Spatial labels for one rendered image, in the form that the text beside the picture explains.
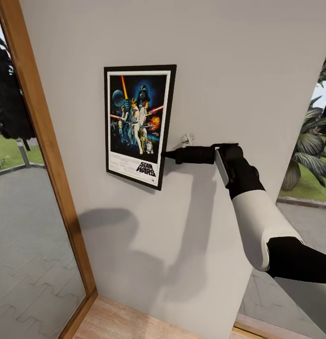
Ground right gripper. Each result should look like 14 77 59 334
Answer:
161 146 202 164

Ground poster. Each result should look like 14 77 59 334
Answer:
104 65 177 191

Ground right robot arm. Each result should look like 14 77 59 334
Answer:
161 133 326 334

